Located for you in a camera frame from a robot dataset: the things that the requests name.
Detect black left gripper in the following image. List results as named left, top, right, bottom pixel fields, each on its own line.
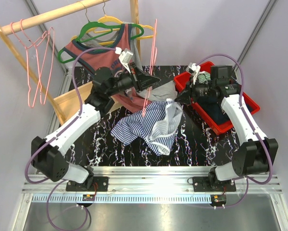
left=107, top=62, right=160, bottom=97

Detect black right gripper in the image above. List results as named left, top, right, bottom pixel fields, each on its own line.
left=175, top=76, right=216, bottom=105

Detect green striped tank top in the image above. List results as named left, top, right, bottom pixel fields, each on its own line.
left=197, top=71, right=211, bottom=84

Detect navy maroon tank top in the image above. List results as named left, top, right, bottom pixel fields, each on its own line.
left=197, top=97, right=229, bottom=125

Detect salmon pink tank top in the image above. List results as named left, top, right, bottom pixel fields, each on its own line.
left=63, top=24, right=144, bottom=113

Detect blue striped tank top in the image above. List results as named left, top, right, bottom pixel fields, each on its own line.
left=111, top=99, right=183, bottom=156

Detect green hanger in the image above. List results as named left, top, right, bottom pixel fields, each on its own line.
left=57, top=8, right=145, bottom=64

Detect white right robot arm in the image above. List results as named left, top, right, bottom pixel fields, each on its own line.
left=176, top=63, right=278, bottom=192

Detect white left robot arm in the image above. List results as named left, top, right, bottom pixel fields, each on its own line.
left=29, top=63, right=160, bottom=191

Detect grey tank top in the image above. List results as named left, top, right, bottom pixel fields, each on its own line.
left=84, top=31, right=177, bottom=101

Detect yellow hanger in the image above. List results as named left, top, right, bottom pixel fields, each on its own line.
left=70, top=2, right=157, bottom=46

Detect red plastic bin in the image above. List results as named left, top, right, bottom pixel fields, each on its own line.
left=174, top=61, right=260, bottom=135

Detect wooden clothes rack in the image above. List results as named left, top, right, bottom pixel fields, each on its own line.
left=0, top=0, right=142, bottom=126

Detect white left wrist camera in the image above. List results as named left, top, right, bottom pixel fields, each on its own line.
left=115, top=47, right=133, bottom=74

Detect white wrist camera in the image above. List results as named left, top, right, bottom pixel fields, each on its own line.
left=115, top=47, right=133, bottom=74
left=186, top=63, right=200, bottom=85

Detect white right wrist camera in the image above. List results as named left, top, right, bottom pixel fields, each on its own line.
left=186, top=63, right=200, bottom=85

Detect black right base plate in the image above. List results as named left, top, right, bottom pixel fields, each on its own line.
left=192, top=177, right=237, bottom=193

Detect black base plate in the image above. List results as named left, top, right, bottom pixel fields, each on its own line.
left=66, top=176, right=109, bottom=192
left=192, top=177, right=237, bottom=193

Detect aluminium mounting rail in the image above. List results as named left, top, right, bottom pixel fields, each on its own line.
left=12, top=167, right=288, bottom=231

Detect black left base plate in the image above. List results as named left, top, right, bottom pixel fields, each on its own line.
left=66, top=176, right=109, bottom=192

